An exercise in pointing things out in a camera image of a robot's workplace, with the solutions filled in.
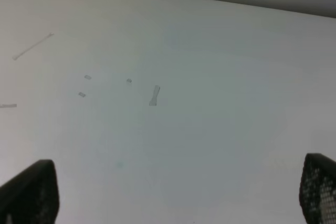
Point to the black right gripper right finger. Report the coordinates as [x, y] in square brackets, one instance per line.
[317, 189]

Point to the clear tape strip on table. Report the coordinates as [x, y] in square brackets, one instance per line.
[153, 101]

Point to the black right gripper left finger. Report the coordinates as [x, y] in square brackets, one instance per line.
[32, 196]

